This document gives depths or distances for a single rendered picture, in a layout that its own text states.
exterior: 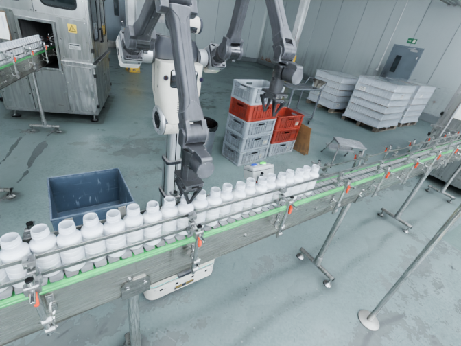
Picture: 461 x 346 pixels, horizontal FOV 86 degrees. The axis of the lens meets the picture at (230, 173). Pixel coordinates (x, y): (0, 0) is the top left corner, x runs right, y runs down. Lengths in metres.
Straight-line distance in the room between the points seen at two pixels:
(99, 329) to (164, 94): 1.45
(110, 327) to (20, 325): 0.98
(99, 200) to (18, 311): 0.74
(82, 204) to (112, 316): 0.79
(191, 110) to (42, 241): 0.52
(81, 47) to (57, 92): 0.76
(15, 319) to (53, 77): 3.83
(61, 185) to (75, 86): 3.12
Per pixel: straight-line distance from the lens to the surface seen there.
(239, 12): 1.33
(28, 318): 0.99
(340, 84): 7.87
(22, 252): 0.84
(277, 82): 1.08
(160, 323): 1.91
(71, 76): 4.44
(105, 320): 1.96
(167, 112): 1.35
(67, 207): 1.54
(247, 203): 1.06
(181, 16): 0.80
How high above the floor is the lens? 1.70
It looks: 31 degrees down
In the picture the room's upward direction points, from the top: 11 degrees clockwise
